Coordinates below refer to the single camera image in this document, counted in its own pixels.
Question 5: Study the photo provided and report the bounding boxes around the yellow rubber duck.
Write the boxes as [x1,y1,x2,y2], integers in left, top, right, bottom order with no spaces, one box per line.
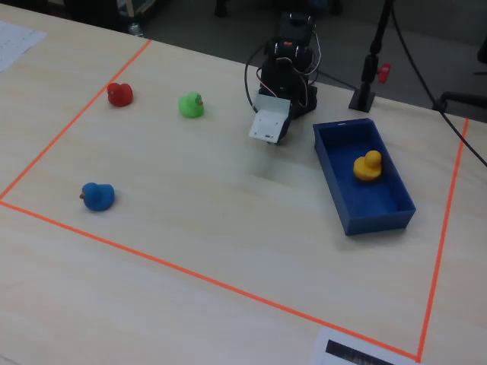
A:
[352,150,384,183]

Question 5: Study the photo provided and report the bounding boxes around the white paper with black bar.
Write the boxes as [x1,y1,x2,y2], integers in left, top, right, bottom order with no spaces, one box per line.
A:
[310,327,419,365]

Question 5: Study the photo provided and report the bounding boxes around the orange tape border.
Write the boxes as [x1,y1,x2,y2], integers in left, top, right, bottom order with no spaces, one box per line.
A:
[0,39,469,362]

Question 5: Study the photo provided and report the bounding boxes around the long black cable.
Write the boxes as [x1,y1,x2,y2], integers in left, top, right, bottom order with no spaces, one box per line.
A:
[390,0,487,168]

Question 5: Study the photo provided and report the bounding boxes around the green rubber duck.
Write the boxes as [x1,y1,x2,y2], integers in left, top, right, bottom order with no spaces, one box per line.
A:
[177,91,205,119]

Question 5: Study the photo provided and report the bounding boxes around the red rubber duck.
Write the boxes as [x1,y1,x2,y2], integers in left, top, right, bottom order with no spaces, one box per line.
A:
[106,81,134,108]

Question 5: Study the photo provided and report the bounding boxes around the red white servo wires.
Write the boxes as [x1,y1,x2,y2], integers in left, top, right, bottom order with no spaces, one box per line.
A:
[262,56,320,110]

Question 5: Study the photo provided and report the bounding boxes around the blue rubber duck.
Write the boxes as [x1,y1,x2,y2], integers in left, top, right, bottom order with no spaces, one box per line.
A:
[78,182,116,212]

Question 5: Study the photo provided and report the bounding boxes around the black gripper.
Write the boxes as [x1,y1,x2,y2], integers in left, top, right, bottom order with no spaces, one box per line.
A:
[275,100,297,146]

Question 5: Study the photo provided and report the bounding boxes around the white printed paper sheet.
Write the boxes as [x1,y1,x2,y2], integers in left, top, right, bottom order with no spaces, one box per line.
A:
[0,21,49,73]

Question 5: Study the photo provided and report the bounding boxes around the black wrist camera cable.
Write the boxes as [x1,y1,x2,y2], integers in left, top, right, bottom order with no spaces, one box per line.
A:
[244,43,268,115]

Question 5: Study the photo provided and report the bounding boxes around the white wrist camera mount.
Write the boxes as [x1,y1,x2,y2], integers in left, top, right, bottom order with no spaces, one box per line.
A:
[248,94,293,144]

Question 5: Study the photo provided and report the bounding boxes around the black camera stand pole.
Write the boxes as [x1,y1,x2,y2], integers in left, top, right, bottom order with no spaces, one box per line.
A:
[360,0,395,92]

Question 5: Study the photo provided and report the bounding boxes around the black office chair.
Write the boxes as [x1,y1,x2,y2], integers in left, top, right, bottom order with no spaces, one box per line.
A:
[433,36,487,115]

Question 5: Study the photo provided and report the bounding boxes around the blue plastic box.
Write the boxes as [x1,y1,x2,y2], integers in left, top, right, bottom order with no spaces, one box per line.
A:
[312,117,417,236]

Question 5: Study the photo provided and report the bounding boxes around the black camera stand base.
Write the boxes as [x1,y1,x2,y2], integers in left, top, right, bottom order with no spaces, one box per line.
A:
[349,85,377,113]

